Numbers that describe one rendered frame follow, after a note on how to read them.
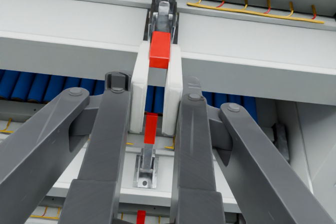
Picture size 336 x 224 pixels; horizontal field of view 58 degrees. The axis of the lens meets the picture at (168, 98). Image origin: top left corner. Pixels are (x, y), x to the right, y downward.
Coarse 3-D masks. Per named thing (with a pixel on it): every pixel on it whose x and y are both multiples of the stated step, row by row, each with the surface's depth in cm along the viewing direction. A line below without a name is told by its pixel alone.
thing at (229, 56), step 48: (0, 0) 25; (48, 0) 26; (192, 0) 28; (0, 48) 25; (48, 48) 24; (96, 48) 24; (192, 48) 25; (240, 48) 25; (288, 48) 26; (288, 96) 28
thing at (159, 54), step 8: (160, 8) 23; (168, 8) 23; (160, 16) 23; (168, 16) 23; (160, 24) 22; (168, 24) 22; (152, 32) 20; (160, 32) 20; (168, 32) 21; (152, 40) 19; (160, 40) 19; (168, 40) 20; (152, 48) 18; (160, 48) 18; (168, 48) 19; (152, 56) 18; (160, 56) 18; (168, 56) 18; (152, 64) 18; (160, 64) 18
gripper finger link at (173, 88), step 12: (180, 60) 18; (168, 72) 16; (180, 72) 17; (168, 84) 15; (180, 84) 15; (168, 96) 15; (180, 96) 15; (168, 108) 15; (168, 120) 16; (168, 132) 16
